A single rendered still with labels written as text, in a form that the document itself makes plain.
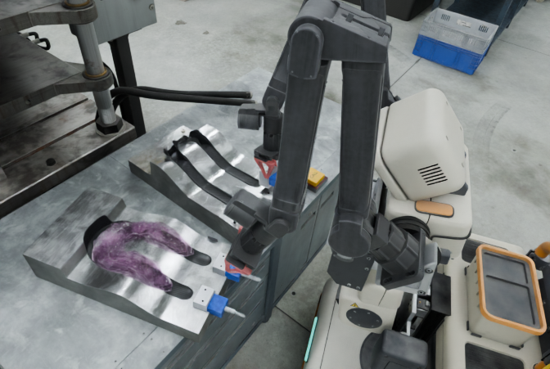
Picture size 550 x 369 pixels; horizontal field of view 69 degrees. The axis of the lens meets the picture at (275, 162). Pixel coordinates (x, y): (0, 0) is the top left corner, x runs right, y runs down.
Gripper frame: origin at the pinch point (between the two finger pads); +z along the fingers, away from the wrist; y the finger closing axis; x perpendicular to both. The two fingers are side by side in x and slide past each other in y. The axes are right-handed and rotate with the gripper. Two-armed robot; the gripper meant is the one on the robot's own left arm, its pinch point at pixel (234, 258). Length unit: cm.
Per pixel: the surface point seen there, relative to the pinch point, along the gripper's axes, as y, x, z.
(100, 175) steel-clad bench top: -28, -45, 45
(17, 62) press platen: -48, -93, 42
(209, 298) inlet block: 5.8, 1.4, 12.2
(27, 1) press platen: -47, -91, 13
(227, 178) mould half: -34.5, -9.1, 17.0
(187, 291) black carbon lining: 4.6, -3.5, 18.2
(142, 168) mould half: -31, -34, 32
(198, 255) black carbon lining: -6.5, -5.2, 19.0
